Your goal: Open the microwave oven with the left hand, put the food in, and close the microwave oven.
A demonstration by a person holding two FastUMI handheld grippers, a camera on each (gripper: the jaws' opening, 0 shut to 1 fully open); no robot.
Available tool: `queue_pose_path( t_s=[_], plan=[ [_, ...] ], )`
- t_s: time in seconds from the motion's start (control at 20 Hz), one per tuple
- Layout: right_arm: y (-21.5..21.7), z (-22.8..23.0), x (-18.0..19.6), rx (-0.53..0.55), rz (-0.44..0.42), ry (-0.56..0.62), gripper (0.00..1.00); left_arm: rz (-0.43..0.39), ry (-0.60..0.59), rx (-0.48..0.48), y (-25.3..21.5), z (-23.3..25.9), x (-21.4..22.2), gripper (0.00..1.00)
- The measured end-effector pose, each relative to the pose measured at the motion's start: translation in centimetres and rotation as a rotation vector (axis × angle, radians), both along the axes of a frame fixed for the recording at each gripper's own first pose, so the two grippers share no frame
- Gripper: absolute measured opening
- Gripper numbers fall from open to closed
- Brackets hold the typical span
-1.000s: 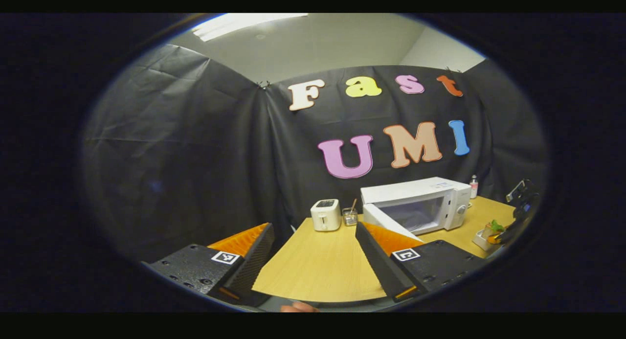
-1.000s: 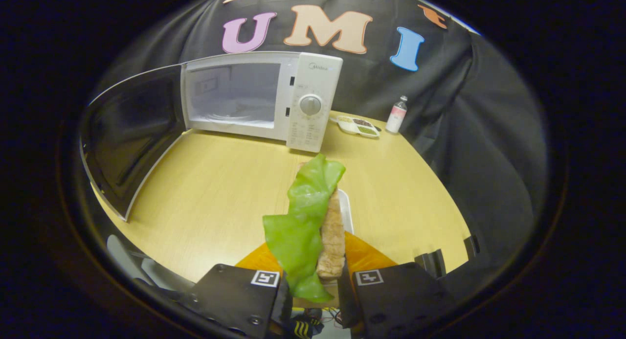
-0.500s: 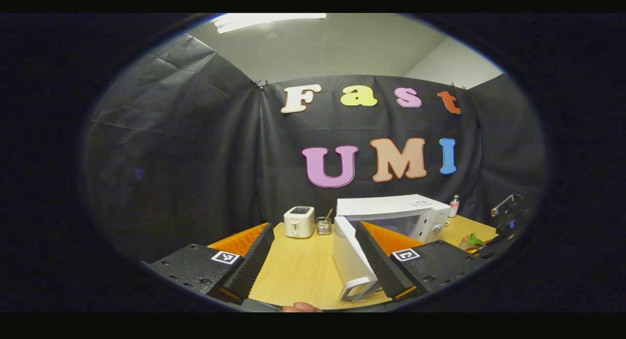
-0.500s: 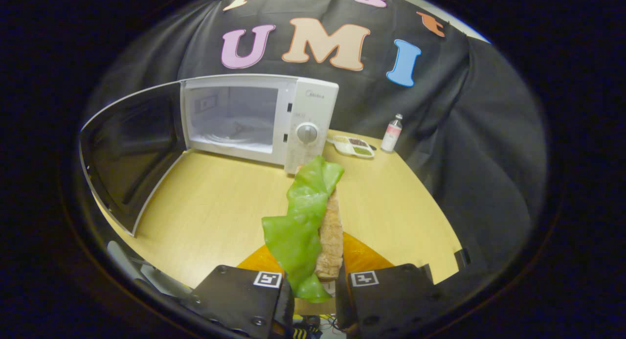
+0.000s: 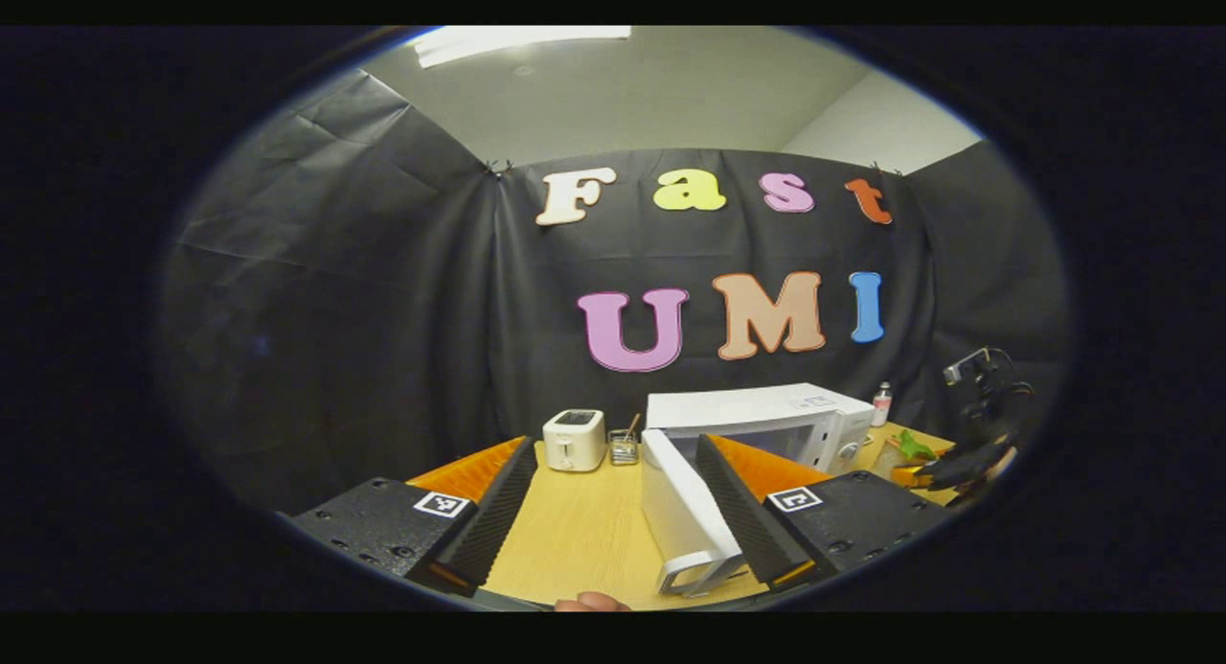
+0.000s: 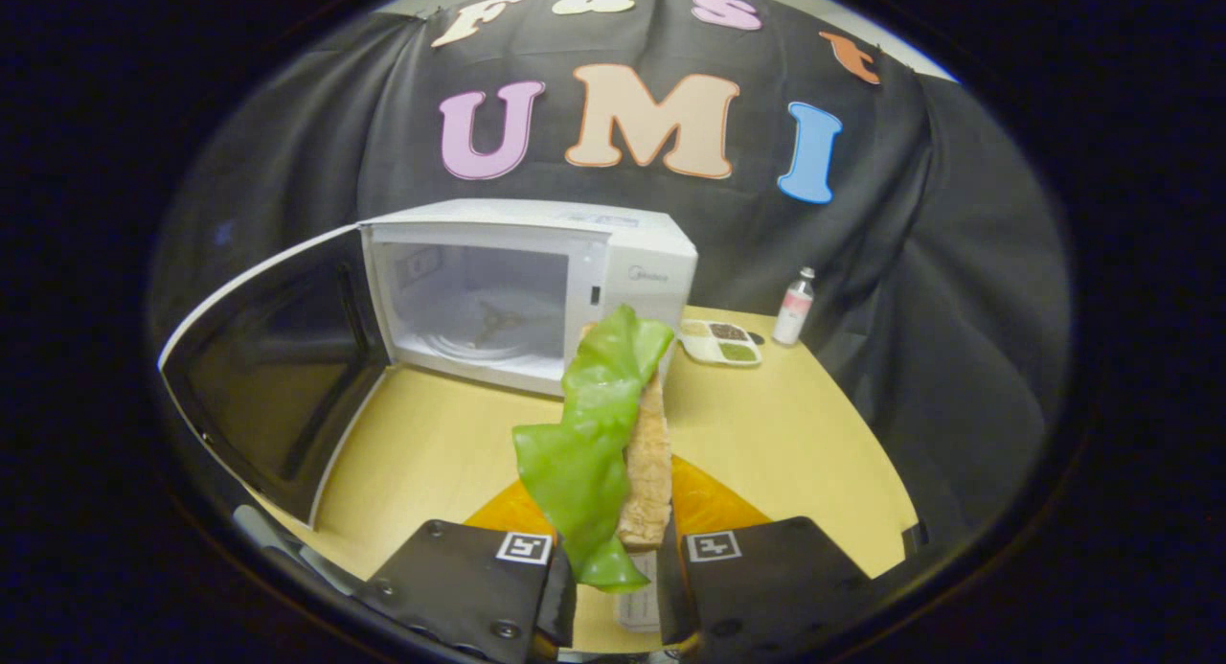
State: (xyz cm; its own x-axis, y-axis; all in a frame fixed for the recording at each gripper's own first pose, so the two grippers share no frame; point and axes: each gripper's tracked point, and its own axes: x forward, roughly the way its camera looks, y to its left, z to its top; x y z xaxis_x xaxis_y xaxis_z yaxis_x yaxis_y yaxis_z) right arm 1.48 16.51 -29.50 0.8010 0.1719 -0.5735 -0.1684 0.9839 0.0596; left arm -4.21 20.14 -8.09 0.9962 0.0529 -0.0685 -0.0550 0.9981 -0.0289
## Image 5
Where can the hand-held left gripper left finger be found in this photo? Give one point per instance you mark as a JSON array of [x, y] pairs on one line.
[[498, 511]]

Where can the ceiling light panel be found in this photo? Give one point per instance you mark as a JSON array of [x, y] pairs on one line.
[[517, 43]]

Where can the white microwave oven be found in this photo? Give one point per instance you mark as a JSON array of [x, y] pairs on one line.
[[747, 407]]

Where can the small clear bottle pink label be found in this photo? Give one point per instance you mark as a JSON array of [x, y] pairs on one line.
[[881, 405]]

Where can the black backdrop cloth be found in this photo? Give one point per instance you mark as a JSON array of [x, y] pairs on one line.
[[335, 309]]

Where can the sandwich with green lettuce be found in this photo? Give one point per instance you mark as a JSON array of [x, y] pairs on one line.
[[910, 450]]

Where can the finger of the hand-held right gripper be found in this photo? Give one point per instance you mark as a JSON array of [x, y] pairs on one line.
[[963, 463], [967, 482]]

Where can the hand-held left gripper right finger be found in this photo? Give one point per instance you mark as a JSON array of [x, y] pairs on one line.
[[737, 511]]

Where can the white toaster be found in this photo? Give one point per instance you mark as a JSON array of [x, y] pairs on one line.
[[573, 444]]

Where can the glass cup with sticks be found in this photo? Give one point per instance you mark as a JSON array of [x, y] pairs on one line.
[[624, 448]]

